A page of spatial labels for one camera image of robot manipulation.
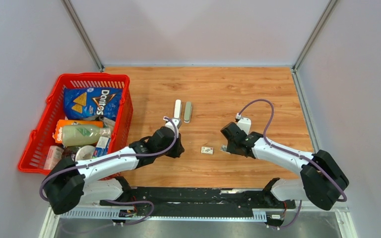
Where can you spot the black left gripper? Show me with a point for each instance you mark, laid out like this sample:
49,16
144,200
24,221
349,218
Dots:
179,148

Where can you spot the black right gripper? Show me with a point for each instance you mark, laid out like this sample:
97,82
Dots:
230,149

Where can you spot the small clear staple box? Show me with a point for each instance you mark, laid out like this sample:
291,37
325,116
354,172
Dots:
223,148

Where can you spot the white staple box red label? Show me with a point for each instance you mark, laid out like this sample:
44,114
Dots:
207,150

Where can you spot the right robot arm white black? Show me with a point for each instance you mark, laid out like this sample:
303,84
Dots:
321,181

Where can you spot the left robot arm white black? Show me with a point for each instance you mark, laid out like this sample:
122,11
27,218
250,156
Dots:
67,182

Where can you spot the small blue white box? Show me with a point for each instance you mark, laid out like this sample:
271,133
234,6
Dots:
101,147

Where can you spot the dark jar with white lid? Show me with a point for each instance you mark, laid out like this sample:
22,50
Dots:
78,153

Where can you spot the pale green lotion bottle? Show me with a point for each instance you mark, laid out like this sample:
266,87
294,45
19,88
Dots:
83,134

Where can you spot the blue Doritos chip bag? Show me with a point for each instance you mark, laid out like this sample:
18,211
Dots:
91,103

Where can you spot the orange Gillette package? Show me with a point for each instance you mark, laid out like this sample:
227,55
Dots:
61,123

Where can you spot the clear pink plastic package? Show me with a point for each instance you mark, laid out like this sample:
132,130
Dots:
53,157

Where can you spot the red plastic shopping basket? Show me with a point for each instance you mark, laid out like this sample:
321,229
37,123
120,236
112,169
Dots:
41,138

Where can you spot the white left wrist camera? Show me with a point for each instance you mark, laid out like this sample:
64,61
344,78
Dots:
172,123

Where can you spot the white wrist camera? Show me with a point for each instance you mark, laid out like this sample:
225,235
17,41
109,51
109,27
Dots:
172,123
243,123

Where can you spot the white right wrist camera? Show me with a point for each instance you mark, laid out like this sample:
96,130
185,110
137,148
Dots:
243,123

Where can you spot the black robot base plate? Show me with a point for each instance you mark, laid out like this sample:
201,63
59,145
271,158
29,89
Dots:
205,202

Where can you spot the aluminium frame rail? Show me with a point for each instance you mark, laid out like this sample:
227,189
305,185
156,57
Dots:
114,221

